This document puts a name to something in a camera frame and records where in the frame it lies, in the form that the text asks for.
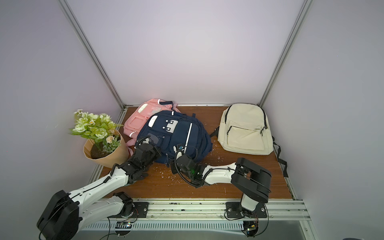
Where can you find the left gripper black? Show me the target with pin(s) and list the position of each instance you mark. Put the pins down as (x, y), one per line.
(155, 150)

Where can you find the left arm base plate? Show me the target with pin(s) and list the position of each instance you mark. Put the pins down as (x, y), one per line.
(135, 210)

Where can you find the pink backpack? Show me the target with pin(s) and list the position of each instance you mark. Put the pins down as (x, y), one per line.
(139, 117)

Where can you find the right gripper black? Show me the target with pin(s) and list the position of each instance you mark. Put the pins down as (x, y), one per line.
(179, 160)

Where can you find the navy blue backpack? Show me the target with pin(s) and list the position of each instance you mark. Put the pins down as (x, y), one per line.
(169, 130)

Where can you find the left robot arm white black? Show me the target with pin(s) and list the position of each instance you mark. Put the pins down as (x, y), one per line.
(68, 213)

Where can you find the artificial green flower bouquet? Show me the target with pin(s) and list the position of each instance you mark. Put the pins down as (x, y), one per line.
(98, 128)

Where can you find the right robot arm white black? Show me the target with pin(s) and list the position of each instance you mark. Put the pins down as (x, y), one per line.
(251, 179)

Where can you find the brown paper flower pot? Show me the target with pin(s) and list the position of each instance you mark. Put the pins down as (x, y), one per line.
(96, 153)

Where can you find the cream canvas backpack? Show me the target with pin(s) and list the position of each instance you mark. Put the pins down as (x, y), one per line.
(245, 129)

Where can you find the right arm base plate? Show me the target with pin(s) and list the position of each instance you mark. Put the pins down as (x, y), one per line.
(234, 210)

